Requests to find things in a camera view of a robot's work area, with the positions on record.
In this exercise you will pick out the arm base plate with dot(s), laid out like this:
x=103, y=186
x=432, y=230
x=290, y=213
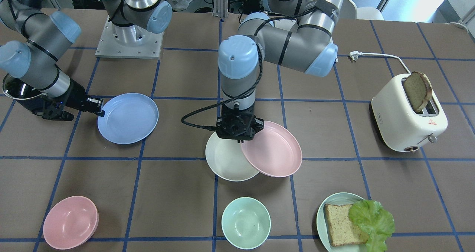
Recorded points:
x=148, y=48

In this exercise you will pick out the mint green bowl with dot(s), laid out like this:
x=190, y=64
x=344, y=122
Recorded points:
x=246, y=223

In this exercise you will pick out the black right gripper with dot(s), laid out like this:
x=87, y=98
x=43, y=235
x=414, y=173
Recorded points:
x=75, y=94

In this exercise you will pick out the white toaster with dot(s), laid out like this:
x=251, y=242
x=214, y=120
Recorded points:
x=400, y=128

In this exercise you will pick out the dark blue saucepan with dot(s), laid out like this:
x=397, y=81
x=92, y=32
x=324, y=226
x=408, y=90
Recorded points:
x=35, y=105

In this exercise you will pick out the pink plate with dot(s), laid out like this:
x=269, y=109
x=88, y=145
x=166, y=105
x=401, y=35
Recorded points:
x=274, y=151

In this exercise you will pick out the glass saucepan lid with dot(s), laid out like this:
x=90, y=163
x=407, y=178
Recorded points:
x=16, y=89

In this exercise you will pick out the mint green plate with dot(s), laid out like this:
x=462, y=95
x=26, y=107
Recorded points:
x=322, y=225

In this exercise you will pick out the brown bread slice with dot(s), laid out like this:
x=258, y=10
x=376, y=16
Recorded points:
x=342, y=231

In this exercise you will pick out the toasted bread slice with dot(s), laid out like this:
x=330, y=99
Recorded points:
x=418, y=90

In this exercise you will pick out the green lettuce leaf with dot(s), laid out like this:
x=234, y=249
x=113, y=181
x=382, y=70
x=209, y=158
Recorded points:
x=372, y=218

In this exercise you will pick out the pink bowl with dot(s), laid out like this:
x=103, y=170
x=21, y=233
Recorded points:
x=70, y=223

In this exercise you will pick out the cream white plate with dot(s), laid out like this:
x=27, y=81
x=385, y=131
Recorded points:
x=226, y=159

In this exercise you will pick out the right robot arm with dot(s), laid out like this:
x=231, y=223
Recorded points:
x=33, y=77

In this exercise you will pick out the blue plate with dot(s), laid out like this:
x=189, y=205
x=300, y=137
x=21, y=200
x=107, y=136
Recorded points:
x=128, y=118

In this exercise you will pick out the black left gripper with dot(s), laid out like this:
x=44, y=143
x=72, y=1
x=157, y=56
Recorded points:
x=258, y=124

